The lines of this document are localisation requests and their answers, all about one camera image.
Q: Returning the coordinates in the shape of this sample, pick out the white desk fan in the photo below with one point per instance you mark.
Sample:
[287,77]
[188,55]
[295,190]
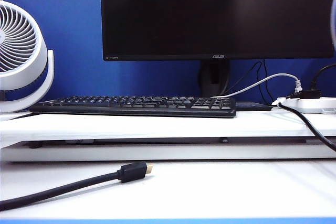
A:
[23,77]

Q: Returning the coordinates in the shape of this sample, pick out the black power adapter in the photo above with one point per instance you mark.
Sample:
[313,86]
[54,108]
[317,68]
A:
[307,93]

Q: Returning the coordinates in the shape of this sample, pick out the black mouse pad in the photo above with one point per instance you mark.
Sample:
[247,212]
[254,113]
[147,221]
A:
[254,106]

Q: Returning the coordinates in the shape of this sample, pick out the white power strip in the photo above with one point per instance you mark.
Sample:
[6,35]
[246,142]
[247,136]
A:
[302,104]

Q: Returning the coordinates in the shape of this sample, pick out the white desk riser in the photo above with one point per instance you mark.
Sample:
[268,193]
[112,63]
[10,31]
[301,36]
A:
[157,127]

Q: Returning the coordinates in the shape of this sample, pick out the black computer keyboard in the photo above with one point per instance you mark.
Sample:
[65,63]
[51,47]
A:
[131,106]

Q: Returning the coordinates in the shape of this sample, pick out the black ASUS monitor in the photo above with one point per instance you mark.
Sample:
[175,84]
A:
[210,11]

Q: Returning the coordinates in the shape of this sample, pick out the black monitor stand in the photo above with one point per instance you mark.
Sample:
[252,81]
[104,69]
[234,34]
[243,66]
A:
[214,77]

